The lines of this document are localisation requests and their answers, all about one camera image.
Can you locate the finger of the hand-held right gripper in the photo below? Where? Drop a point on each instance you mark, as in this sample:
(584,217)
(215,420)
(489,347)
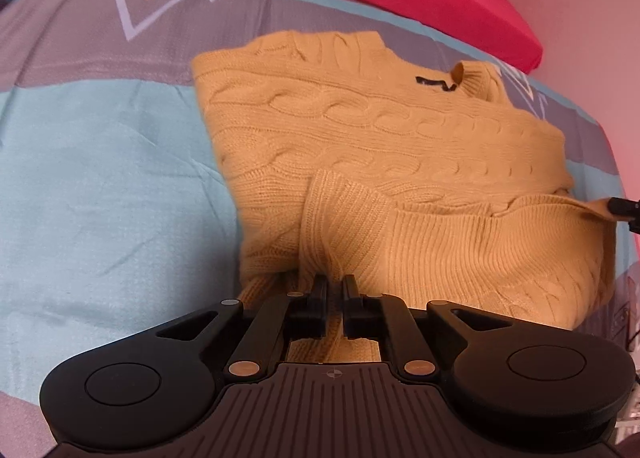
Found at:
(625,209)

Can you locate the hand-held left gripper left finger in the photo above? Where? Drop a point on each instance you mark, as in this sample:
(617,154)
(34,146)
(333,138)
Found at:
(320,304)

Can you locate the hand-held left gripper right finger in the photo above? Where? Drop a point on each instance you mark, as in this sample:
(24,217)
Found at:
(350,305)

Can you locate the striped blue bed sheet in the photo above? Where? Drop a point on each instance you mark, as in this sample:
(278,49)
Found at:
(100,162)

